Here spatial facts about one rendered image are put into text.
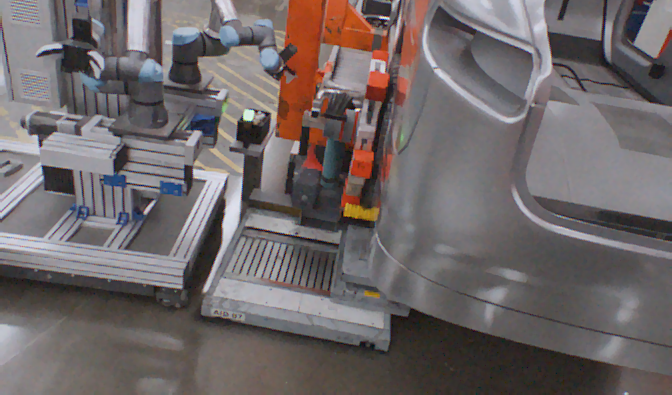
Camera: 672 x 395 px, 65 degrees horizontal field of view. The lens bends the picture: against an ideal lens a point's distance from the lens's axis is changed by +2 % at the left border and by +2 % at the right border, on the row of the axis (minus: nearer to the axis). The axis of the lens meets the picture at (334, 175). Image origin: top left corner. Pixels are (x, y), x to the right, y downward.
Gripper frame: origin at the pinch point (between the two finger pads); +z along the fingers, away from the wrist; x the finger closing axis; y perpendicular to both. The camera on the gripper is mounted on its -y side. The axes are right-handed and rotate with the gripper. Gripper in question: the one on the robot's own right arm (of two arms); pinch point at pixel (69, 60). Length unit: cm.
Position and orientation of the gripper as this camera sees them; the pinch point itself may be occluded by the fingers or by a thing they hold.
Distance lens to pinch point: 153.9
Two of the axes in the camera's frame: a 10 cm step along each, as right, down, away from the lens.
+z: 2.0, 5.1, -8.4
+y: -2.8, 8.5, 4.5
